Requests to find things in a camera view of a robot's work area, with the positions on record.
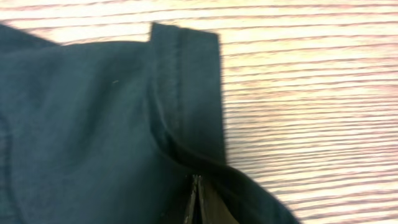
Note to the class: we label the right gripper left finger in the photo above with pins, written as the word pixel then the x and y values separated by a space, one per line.
pixel 190 216

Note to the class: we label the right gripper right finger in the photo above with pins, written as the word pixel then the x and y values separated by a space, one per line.
pixel 211 206

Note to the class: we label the black t-shirt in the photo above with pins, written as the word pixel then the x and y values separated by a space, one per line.
pixel 113 132

